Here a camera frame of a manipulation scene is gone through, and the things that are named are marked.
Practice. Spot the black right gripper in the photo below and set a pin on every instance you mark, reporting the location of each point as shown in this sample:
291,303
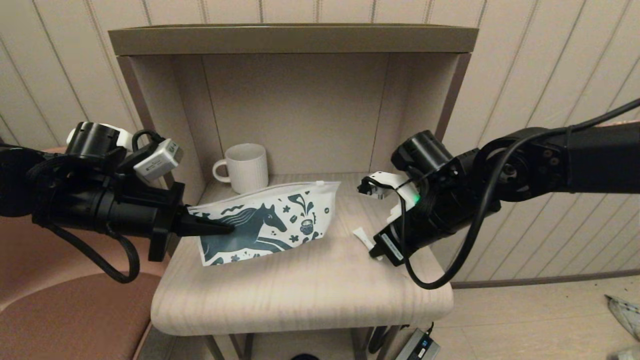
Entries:
425,225

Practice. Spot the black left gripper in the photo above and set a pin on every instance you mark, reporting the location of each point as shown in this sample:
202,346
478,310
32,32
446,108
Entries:
130,212

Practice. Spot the white horse-print zip pouch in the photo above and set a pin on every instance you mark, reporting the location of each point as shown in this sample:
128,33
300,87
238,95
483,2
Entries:
260,225

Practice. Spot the white speckled floor bag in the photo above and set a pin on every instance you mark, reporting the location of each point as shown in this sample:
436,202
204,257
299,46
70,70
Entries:
627,312

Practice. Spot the white ribbed mug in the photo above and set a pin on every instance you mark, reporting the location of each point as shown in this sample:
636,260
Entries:
247,167

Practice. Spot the grey power adapter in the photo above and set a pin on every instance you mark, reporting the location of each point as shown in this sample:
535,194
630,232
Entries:
417,347

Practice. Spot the black round floor object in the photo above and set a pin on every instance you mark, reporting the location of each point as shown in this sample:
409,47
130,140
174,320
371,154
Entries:
305,357

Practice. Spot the brown upholstered chair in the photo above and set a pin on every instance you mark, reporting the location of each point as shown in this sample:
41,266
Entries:
60,320

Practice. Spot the light wood nightstand shelf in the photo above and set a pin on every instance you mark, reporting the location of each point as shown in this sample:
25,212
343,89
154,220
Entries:
300,40

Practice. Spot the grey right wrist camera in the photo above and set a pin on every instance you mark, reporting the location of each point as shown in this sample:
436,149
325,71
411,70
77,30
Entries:
387,178

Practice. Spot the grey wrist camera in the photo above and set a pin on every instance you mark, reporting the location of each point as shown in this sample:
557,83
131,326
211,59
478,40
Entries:
387,178
157,160

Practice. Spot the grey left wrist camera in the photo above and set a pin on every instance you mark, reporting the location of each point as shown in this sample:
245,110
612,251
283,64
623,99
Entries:
157,160

